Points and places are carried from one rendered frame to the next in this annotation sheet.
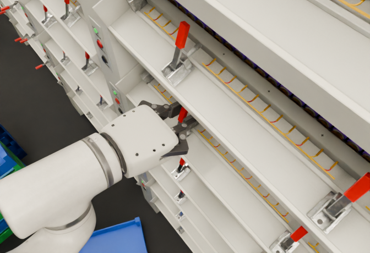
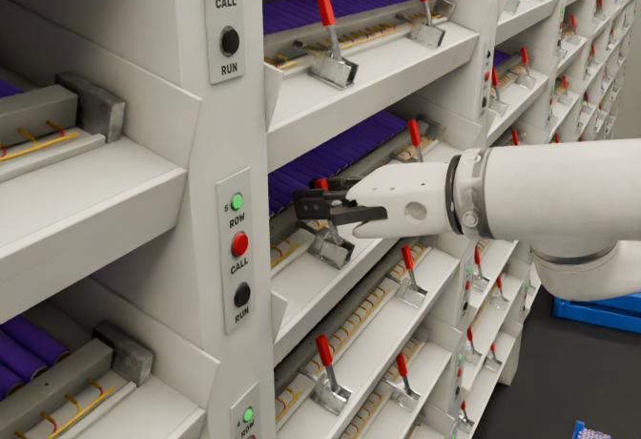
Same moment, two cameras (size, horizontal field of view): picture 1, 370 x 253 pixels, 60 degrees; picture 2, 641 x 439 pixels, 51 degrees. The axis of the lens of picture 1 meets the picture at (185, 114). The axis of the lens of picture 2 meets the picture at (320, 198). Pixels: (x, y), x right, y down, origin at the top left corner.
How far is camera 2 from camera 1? 85 cm
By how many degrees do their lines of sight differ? 83
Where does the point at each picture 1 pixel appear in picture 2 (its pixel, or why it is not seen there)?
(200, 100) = (362, 73)
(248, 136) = (385, 56)
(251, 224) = not seen: hidden behind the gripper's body
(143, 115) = (373, 182)
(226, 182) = not seen: hidden behind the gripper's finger
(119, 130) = (425, 177)
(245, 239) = (390, 312)
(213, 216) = (381, 348)
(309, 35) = not seen: outside the picture
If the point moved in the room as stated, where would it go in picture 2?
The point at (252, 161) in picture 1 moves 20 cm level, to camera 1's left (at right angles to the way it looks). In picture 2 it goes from (409, 60) to (519, 96)
